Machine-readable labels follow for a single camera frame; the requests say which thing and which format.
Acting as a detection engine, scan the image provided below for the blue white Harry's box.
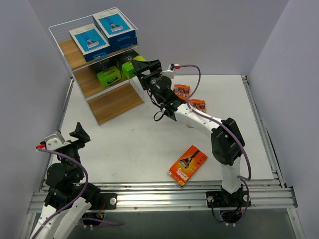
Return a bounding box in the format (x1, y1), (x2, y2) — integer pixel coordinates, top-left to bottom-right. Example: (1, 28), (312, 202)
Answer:
(92, 7), (136, 45)

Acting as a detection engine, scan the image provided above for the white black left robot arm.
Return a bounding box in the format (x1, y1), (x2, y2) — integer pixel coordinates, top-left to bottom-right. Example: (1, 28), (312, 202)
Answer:
(30, 122), (102, 239)

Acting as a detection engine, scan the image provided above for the white wire wooden shelf rack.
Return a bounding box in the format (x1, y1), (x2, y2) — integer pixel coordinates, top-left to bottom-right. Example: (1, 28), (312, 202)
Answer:
(49, 7), (144, 125)

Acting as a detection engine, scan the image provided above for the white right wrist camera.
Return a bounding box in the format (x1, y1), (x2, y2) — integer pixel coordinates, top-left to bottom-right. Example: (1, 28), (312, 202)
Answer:
(160, 63), (180, 80)

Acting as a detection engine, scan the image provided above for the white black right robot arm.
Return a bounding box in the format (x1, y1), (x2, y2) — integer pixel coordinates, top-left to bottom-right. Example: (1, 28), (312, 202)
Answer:
(131, 60), (251, 206)

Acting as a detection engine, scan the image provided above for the orange Gillette cartridge box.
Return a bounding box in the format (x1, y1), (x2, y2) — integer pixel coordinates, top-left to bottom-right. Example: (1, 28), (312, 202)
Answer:
(173, 84), (190, 100)

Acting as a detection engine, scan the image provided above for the green black Gillette Labs box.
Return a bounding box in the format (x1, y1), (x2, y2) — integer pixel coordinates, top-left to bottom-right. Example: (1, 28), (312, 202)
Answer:
(90, 61), (122, 88)
(116, 60), (136, 79)
(112, 49), (146, 70)

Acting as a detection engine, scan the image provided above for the blue Harry's razor box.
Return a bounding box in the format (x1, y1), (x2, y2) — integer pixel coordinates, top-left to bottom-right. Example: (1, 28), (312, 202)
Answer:
(110, 37), (138, 52)
(69, 23), (112, 62)

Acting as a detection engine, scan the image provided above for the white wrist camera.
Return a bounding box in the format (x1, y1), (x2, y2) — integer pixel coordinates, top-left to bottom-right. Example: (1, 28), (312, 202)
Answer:
(160, 63), (180, 80)
(35, 131), (71, 151)

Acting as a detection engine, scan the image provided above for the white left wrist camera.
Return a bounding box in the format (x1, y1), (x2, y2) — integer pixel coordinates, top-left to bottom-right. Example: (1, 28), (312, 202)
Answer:
(35, 131), (71, 151)

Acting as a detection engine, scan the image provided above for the orange Gillette Fusion5 box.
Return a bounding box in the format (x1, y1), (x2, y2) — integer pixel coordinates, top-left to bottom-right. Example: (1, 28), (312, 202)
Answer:
(167, 145), (208, 187)
(189, 99), (206, 113)

